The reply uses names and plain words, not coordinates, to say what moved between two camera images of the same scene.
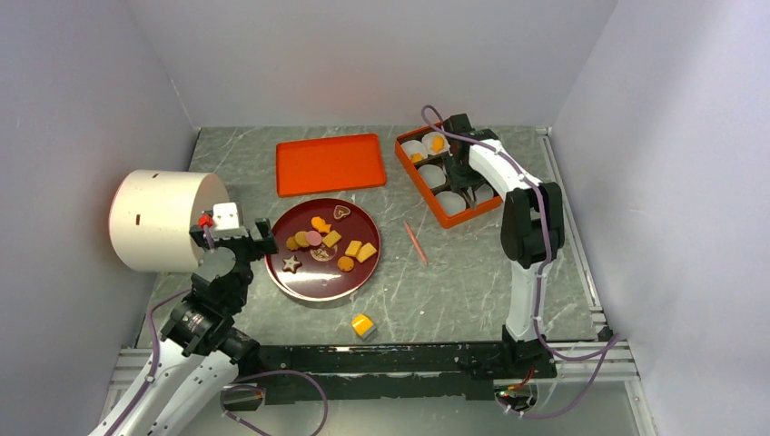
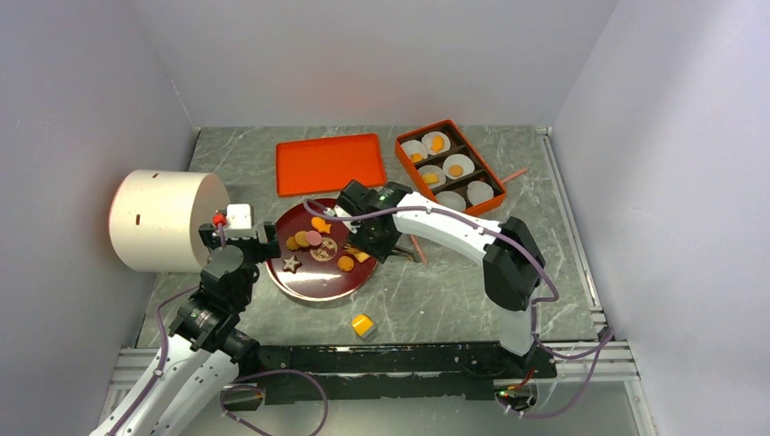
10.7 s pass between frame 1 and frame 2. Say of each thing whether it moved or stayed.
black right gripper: moved
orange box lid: stayed
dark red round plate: stayed
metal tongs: moved
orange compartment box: stayed
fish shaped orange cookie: stayed
